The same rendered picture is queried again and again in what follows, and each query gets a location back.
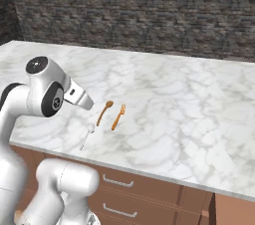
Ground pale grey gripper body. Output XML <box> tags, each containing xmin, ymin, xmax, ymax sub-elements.
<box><xmin>75</xmin><ymin>91</ymin><xmax>96</xmax><ymax>112</ymax></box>

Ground brown cabinet door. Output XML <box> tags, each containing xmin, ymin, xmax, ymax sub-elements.
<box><xmin>214</xmin><ymin>192</ymin><xmax>255</xmax><ymax>225</ymax></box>
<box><xmin>9</xmin><ymin>144</ymin><xmax>47</xmax><ymax>211</ymax></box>

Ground brown drawer front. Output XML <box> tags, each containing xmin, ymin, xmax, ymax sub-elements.
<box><xmin>94</xmin><ymin>164</ymin><xmax>183</xmax><ymax>205</ymax></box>
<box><xmin>88</xmin><ymin>186</ymin><xmax>180</xmax><ymax>225</ymax></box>

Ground wooden spoon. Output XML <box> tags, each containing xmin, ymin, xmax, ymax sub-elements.
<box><xmin>96</xmin><ymin>100</ymin><xmax>115</xmax><ymax>127</ymax></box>

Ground metallic spoon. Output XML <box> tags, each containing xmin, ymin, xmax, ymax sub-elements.
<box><xmin>79</xmin><ymin>123</ymin><xmax>97</xmax><ymax>151</ymax></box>

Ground wooden fork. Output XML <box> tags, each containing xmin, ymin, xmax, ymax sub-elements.
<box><xmin>111</xmin><ymin>104</ymin><xmax>127</xmax><ymax>131</ymax></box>

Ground silver drawer handle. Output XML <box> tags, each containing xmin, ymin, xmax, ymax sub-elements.
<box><xmin>102</xmin><ymin>202</ymin><xmax>138</xmax><ymax>219</ymax></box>
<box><xmin>102</xmin><ymin>173</ymin><xmax>135</xmax><ymax>189</ymax></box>

